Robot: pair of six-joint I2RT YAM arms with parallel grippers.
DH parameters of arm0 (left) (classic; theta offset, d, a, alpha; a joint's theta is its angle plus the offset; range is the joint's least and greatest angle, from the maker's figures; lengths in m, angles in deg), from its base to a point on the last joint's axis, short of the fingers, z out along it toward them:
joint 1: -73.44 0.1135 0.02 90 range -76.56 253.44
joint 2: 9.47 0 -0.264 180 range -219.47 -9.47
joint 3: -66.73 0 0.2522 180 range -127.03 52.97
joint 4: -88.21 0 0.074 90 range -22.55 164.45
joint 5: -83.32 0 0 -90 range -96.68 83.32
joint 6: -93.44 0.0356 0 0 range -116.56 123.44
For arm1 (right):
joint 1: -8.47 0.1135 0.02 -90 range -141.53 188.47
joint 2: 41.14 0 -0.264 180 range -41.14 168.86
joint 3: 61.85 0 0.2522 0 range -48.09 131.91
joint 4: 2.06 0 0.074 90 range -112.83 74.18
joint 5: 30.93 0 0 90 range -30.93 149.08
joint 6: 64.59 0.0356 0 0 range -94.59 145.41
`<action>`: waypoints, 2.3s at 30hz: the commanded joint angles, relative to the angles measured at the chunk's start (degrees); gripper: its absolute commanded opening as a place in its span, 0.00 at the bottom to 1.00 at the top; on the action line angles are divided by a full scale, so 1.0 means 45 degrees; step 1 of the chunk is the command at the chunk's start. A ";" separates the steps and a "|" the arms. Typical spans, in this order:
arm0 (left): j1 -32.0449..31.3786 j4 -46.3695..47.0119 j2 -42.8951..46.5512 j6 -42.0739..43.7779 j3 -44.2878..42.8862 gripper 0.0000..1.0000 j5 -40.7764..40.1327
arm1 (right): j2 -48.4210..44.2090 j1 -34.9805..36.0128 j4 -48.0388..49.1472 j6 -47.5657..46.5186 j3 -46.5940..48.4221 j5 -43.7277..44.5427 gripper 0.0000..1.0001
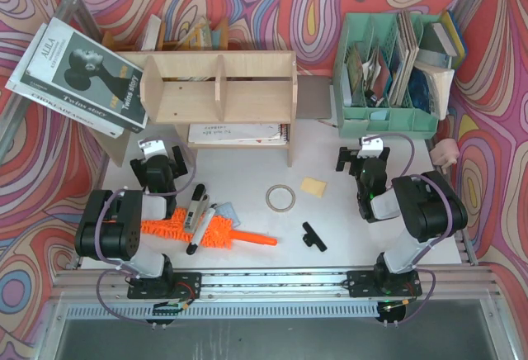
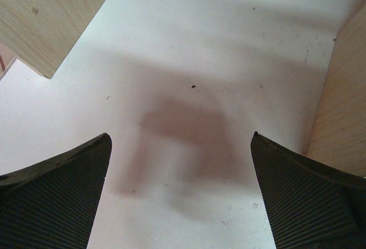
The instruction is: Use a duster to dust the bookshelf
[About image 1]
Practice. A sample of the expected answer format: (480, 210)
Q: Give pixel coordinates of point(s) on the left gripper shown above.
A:
(178, 161)

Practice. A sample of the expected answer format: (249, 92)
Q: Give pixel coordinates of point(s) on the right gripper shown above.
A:
(344, 158)

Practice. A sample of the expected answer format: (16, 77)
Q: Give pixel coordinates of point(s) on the black and white stapler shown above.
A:
(199, 201)

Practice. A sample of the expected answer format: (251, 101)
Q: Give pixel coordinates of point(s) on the white marker black cap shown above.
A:
(202, 228)

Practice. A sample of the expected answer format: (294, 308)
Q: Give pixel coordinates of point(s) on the orange microfiber duster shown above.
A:
(220, 233)

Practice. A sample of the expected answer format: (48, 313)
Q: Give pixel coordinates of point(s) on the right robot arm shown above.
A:
(431, 212)

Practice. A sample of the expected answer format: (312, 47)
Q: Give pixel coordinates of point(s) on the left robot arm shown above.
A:
(110, 226)

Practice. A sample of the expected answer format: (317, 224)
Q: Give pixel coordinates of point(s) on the wooden bookshelf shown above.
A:
(237, 87)

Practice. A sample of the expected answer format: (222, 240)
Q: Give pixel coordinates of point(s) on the pencil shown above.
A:
(327, 123)

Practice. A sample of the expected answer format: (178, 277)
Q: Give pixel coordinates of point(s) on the yellow sticky note pad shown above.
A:
(313, 186)

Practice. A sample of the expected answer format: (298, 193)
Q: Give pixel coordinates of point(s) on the grey pocket calculator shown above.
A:
(227, 211)

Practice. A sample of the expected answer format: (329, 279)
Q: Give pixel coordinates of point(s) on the grey brown mat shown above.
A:
(313, 100)

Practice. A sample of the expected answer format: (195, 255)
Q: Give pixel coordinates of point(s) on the spiral notebook on lower shelf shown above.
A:
(239, 134)

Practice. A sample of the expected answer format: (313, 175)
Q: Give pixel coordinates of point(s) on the black plastic clip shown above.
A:
(311, 238)

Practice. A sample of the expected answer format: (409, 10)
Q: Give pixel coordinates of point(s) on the green desk organizer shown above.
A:
(363, 112)

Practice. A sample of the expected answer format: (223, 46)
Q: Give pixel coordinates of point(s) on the open book beside organizer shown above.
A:
(438, 81)

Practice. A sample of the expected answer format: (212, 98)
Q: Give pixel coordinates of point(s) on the Twins story magazine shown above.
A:
(78, 71)

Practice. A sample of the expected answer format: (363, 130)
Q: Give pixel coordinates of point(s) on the blue yellow book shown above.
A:
(444, 36)

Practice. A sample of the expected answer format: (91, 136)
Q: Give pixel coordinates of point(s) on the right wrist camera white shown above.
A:
(370, 147)

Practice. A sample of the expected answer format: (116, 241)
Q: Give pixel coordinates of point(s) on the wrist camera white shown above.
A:
(370, 147)
(152, 148)

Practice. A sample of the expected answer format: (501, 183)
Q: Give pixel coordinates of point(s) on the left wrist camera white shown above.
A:
(152, 148)

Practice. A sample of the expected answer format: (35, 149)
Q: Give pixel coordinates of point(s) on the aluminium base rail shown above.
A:
(458, 282)

